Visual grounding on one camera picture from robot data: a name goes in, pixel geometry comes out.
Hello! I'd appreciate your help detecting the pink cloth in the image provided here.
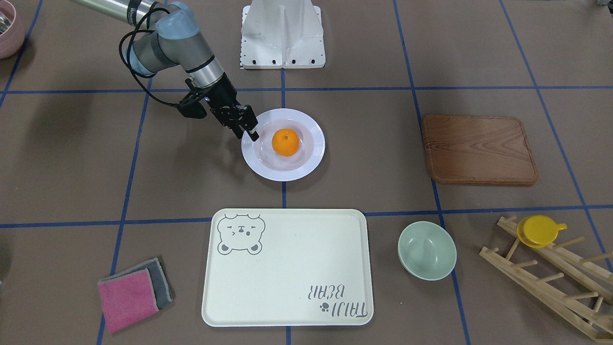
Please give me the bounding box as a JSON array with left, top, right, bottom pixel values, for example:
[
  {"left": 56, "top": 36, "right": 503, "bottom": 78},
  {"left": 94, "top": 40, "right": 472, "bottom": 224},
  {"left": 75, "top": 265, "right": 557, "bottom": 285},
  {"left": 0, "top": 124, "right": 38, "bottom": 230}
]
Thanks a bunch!
[{"left": 98, "top": 269, "right": 159, "bottom": 333}]

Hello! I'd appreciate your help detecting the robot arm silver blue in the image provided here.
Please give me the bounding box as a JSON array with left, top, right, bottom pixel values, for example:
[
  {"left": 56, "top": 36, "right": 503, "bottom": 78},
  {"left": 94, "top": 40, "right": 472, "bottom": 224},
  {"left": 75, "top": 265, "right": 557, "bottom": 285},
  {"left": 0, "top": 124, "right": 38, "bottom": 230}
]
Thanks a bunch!
[{"left": 79, "top": 0, "right": 259, "bottom": 140}]

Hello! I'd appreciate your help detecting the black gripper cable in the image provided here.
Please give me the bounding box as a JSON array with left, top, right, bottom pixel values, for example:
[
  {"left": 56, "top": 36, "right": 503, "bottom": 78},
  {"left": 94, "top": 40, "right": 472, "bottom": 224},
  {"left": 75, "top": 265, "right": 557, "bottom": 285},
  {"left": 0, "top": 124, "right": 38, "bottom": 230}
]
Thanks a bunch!
[{"left": 118, "top": 2, "right": 192, "bottom": 108}]

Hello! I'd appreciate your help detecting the white round plate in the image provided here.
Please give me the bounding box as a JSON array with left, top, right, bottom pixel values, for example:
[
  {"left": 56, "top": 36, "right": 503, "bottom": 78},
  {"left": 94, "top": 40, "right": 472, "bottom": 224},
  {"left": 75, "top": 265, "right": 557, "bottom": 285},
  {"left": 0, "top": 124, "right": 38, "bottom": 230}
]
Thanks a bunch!
[{"left": 241, "top": 108, "right": 326, "bottom": 182}]

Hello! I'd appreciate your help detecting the brown wooden tray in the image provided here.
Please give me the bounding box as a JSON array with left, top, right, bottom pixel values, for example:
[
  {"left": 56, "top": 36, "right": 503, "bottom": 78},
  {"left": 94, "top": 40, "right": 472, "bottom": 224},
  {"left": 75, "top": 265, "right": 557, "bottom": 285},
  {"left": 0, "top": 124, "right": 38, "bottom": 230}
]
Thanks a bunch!
[{"left": 421, "top": 114, "right": 539, "bottom": 186}]

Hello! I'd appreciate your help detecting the wooden dish rack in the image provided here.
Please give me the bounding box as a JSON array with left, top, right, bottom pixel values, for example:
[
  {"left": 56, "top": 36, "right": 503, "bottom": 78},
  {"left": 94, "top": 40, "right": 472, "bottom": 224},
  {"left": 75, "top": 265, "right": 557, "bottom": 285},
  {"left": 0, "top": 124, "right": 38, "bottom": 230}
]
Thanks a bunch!
[{"left": 479, "top": 217, "right": 613, "bottom": 345}]

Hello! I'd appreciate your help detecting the grey cloth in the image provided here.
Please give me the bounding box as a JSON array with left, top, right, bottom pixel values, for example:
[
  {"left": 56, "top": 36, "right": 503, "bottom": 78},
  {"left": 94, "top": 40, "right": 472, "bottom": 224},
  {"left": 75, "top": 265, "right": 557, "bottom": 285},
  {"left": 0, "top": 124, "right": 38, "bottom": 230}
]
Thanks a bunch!
[{"left": 98, "top": 257, "right": 173, "bottom": 310}]

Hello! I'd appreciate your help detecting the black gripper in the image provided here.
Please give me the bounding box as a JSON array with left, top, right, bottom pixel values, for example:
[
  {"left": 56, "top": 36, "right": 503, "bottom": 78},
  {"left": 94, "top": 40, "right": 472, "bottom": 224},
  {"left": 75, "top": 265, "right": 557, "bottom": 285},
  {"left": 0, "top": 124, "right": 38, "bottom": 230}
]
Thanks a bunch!
[{"left": 201, "top": 77, "right": 259, "bottom": 142}]

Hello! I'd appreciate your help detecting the orange fruit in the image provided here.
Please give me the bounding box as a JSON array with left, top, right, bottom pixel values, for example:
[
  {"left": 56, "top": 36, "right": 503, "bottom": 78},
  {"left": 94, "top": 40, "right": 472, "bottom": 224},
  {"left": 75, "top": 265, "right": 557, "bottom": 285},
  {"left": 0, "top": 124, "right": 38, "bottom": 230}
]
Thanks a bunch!
[{"left": 271, "top": 127, "right": 300, "bottom": 157}]

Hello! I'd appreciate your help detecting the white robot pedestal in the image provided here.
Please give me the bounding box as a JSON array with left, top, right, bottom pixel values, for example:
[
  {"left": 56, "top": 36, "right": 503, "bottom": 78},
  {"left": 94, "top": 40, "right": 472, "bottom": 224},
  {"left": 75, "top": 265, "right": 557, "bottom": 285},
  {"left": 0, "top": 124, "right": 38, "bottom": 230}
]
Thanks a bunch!
[{"left": 239, "top": 0, "right": 326, "bottom": 70}]

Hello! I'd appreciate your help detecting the yellow mug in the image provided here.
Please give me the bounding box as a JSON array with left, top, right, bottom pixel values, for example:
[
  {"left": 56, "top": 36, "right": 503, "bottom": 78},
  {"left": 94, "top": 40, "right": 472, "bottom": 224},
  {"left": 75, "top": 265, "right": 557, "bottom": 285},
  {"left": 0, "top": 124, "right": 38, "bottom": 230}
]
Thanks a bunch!
[{"left": 516, "top": 215, "right": 568, "bottom": 248}]

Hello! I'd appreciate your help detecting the pink bowl with ice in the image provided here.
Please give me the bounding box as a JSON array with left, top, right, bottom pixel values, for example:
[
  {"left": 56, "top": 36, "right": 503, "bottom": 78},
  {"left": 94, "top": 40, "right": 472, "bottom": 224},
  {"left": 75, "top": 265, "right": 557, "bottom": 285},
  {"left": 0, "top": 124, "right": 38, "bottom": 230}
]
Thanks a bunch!
[{"left": 0, "top": 0, "right": 26, "bottom": 59}]

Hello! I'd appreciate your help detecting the green ceramic bowl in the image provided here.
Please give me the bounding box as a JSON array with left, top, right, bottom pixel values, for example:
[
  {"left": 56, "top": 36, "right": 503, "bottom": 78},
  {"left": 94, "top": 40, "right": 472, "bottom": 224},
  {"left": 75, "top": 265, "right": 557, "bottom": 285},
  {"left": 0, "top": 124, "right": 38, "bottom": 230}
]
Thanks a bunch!
[{"left": 397, "top": 221, "right": 457, "bottom": 281}]

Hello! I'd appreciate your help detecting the cream bear tray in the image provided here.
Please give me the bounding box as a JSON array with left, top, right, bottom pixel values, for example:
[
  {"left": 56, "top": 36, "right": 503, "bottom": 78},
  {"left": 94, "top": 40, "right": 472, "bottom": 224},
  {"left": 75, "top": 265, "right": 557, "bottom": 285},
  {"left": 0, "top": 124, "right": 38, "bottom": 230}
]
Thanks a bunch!
[{"left": 201, "top": 209, "right": 374, "bottom": 327}]

